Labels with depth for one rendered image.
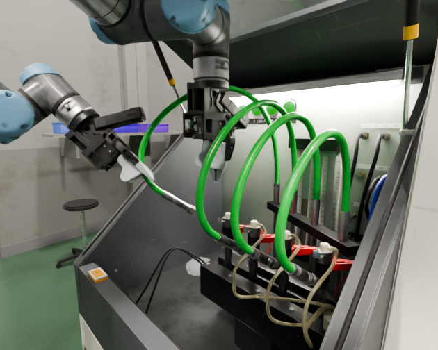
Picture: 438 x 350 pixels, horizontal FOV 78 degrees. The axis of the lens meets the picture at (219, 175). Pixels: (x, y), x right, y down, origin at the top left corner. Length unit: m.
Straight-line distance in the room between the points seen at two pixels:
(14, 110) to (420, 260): 0.66
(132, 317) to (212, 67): 0.52
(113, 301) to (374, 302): 0.50
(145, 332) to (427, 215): 0.50
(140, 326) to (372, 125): 0.67
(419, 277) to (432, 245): 0.05
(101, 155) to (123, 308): 0.33
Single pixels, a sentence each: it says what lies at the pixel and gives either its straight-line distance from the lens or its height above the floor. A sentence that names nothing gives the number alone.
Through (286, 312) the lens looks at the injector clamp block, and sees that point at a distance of 0.58.
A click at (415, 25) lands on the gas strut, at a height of 1.47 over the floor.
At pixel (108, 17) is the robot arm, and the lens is 0.50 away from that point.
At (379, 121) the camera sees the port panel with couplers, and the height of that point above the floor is 1.33.
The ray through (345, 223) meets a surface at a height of 1.14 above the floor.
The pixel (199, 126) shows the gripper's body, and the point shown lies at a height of 1.32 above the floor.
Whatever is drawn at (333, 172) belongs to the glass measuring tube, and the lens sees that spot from 0.77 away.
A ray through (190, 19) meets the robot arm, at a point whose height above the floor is 1.48.
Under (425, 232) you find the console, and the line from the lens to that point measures 0.48.
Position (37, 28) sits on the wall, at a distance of 3.64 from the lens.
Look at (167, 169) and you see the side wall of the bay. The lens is 0.89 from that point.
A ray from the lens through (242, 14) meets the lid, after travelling 0.78.
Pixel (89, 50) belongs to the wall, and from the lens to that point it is 3.79.
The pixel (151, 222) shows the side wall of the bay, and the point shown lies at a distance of 0.90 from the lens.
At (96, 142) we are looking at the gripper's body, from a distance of 0.65.
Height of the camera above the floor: 1.32
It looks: 10 degrees down
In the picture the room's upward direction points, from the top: straight up
